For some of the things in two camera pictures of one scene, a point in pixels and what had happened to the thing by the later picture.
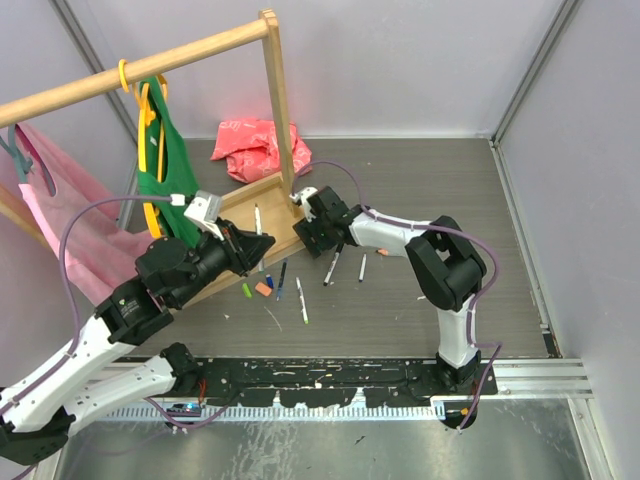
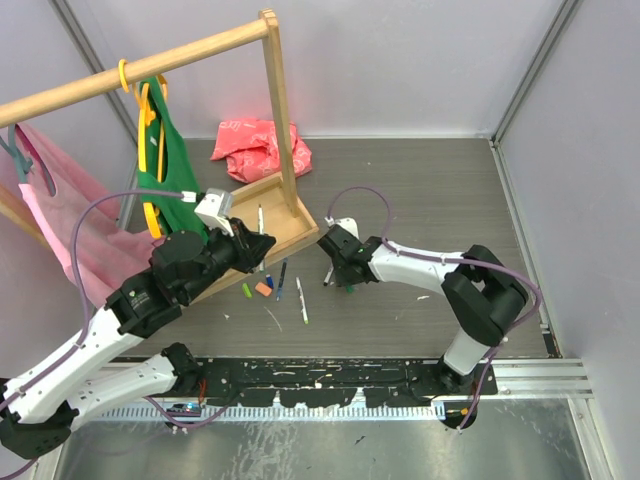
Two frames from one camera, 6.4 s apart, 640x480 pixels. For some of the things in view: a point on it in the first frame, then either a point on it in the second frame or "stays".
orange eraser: (263, 289) stays
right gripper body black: (318, 229) -> (342, 277)
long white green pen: (259, 232) stays
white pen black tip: (335, 259) stays
